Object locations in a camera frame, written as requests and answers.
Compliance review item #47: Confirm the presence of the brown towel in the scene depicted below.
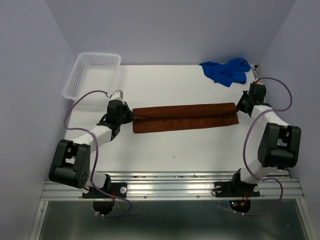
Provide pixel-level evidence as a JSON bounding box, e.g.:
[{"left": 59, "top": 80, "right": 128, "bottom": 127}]
[{"left": 132, "top": 102, "right": 239, "bottom": 134}]

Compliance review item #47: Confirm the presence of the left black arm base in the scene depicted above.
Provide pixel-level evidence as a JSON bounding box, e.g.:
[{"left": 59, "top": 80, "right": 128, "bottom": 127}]
[{"left": 82, "top": 174, "right": 127, "bottom": 199}]

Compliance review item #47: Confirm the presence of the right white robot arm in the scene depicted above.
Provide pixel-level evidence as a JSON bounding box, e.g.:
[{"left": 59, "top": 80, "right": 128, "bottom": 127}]
[{"left": 230, "top": 82, "right": 302, "bottom": 195}]

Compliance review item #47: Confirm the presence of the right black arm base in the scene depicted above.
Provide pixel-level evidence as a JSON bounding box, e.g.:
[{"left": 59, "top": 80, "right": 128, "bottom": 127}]
[{"left": 211, "top": 169, "right": 260, "bottom": 198}]

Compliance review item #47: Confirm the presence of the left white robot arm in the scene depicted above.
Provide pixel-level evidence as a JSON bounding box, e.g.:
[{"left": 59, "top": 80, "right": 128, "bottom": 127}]
[{"left": 48, "top": 98, "right": 135, "bottom": 197}]

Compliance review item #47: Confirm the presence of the blue towel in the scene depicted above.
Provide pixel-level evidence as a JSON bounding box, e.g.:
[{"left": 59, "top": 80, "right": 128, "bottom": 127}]
[{"left": 199, "top": 58, "right": 252, "bottom": 88}]

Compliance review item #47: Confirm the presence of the white plastic basket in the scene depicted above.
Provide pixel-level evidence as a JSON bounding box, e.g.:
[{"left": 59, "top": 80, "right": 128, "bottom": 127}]
[{"left": 62, "top": 52, "right": 121, "bottom": 101}]

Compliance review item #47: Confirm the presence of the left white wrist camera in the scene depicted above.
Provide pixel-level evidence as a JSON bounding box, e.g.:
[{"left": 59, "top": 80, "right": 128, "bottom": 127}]
[{"left": 109, "top": 89, "right": 125, "bottom": 103}]

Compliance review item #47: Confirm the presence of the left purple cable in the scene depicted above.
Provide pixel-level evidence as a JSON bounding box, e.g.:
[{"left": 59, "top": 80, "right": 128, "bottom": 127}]
[{"left": 63, "top": 90, "right": 133, "bottom": 218}]

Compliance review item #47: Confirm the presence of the aluminium rail frame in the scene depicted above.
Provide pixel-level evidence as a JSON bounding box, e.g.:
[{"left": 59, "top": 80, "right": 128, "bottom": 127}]
[{"left": 29, "top": 63, "right": 316, "bottom": 240}]

